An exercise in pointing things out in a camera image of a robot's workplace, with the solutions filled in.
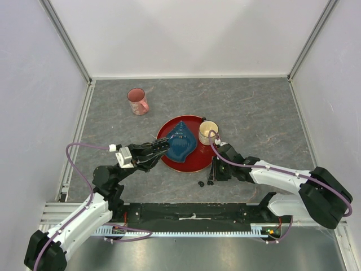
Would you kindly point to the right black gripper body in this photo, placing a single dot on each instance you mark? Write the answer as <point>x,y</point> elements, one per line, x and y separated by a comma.
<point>223,172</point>

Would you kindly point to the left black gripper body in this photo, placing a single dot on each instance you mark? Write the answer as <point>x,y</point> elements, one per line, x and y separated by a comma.
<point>135,153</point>

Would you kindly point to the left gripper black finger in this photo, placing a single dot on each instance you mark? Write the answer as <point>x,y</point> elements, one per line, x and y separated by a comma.
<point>150,147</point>
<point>147,162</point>

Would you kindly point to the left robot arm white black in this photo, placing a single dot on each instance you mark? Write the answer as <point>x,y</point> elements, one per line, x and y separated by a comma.
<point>51,250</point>

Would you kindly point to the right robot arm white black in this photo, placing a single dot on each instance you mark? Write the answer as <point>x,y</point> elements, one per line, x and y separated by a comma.
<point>315,194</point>

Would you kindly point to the red round tray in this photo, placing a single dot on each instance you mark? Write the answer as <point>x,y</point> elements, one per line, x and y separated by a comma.
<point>200,157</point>

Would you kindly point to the blue shell-shaped dish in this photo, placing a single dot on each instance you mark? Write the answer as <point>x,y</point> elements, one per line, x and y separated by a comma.
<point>181,139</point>

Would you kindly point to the beige ceramic cup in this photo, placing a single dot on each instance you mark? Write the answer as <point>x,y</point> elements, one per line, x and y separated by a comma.
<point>208,131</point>

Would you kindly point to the pink floral mug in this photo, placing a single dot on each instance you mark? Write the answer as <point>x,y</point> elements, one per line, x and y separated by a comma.
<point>138,102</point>

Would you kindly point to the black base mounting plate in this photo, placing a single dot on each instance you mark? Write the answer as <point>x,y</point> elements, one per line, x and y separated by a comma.
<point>194,217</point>

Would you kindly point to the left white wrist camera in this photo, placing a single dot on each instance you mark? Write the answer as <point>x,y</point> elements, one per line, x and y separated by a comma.
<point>124,158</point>

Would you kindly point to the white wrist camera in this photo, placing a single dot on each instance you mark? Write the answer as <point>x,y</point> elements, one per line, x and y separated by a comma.
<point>219,143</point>
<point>124,158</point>

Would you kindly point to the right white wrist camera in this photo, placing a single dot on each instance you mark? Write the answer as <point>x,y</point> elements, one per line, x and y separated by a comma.
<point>219,143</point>

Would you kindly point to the slotted grey cable duct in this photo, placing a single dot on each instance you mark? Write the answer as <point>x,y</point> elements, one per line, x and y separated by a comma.
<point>110,231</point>

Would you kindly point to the left aluminium frame post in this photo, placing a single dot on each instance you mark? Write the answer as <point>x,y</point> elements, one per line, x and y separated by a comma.
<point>64,36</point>

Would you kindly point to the aluminium frame post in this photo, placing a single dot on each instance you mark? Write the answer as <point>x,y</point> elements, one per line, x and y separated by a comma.
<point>318,27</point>
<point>64,36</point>

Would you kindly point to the right aluminium frame post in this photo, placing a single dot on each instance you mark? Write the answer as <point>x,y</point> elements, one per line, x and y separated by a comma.
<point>318,27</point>

